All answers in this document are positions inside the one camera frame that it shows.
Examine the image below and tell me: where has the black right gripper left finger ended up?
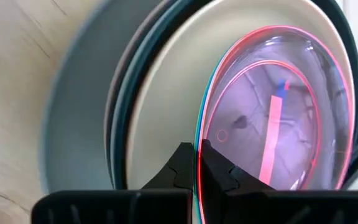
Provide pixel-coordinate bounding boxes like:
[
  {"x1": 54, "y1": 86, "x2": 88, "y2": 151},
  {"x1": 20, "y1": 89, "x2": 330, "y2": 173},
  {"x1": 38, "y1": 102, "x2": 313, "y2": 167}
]
[{"x1": 31, "y1": 142, "x2": 195, "y2": 224}]

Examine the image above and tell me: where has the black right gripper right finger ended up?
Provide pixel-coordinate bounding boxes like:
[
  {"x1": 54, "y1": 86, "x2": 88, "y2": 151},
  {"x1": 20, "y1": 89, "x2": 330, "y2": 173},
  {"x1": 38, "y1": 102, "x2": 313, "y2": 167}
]
[{"x1": 199, "y1": 139, "x2": 358, "y2": 224}]

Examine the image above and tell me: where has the cream plate with dark rim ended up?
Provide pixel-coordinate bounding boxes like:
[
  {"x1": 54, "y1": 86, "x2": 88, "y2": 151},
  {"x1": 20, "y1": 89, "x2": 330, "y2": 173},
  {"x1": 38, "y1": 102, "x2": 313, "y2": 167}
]
[{"x1": 104, "y1": 0, "x2": 358, "y2": 190}]

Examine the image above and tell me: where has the pink transparent plastic plate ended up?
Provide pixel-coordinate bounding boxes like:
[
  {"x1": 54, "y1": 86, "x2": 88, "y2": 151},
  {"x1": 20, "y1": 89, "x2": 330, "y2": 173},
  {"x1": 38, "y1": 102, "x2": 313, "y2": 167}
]
[{"x1": 197, "y1": 24, "x2": 356, "y2": 224}]

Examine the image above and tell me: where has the beige plastic plate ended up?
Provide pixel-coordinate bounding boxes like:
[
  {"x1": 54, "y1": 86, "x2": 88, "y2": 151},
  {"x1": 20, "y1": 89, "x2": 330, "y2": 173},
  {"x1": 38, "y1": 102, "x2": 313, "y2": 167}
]
[{"x1": 126, "y1": 0, "x2": 352, "y2": 190}]

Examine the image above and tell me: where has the grey plastic plate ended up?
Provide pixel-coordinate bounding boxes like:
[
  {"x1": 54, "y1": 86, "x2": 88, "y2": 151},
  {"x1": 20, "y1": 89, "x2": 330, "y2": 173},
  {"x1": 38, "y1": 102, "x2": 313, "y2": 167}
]
[{"x1": 39, "y1": 0, "x2": 167, "y2": 194}]

